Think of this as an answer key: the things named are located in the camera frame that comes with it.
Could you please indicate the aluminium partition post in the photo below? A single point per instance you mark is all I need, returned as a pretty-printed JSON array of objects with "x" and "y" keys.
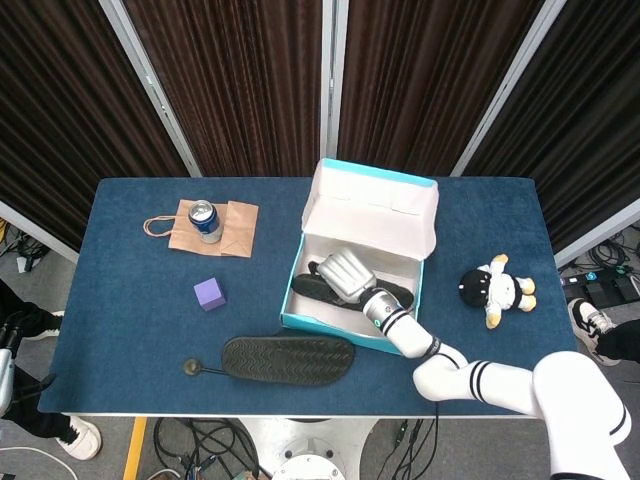
[
  {"x": 150, "y": 85},
  {"x": 505, "y": 95},
  {"x": 332, "y": 80},
  {"x": 40, "y": 232},
  {"x": 600, "y": 232}
]

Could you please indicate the blue soda can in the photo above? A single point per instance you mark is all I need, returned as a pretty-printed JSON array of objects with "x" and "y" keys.
[{"x": 206, "y": 226}]

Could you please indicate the brown paper bag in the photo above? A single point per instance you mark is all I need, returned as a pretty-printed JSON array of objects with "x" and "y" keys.
[{"x": 241, "y": 225}]

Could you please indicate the dark metal spoon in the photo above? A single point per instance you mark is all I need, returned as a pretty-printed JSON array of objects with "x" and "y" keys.
[{"x": 190, "y": 367}]

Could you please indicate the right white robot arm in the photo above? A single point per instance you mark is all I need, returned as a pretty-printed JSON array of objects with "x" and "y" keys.
[{"x": 500, "y": 386}]

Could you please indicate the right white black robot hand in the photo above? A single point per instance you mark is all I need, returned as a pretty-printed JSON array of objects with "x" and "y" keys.
[{"x": 345, "y": 277}]

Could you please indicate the black trouser leg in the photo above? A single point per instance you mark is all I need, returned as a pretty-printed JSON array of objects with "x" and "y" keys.
[
  {"x": 625, "y": 345},
  {"x": 15, "y": 300},
  {"x": 35, "y": 417}
]

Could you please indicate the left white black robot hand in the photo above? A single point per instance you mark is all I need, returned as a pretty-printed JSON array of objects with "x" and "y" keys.
[{"x": 5, "y": 380}]

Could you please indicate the white black sneaker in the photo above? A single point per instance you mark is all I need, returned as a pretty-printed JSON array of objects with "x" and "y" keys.
[{"x": 590, "y": 320}]

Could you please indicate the yellow floor tape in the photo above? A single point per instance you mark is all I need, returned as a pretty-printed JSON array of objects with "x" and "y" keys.
[{"x": 135, "y": 450}]

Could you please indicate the black white plush doll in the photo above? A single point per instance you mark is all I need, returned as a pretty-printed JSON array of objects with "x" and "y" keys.
[{"x": 492, "y": 290}]

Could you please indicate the purple foam cube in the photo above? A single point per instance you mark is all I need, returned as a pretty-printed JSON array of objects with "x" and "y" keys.
[{"x": 209, "y": 295}]

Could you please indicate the light blue shoe box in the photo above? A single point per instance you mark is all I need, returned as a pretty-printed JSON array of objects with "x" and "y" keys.
[{"x": 370, "y": 220}]

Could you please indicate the white table base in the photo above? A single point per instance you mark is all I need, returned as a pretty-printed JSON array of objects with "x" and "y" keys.
[{"x": 310, "y": 450}]

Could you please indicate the blue table cloth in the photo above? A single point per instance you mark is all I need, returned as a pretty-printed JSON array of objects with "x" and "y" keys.
[{"x": 150, "y": 330}]

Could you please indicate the dark brown curtain panel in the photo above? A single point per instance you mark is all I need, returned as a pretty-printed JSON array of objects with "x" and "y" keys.
[
  {"x": 60, "y": 110},
  {"x": 425, "y": 80},
  {"x": 590, "y": 125},
  {"x": 240, "y": 85}
]

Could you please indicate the black slipper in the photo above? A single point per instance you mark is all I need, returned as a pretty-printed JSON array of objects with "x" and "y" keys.
[
  {"x": 309, "y": 287},
  {"x": 290, "y": 360}
]

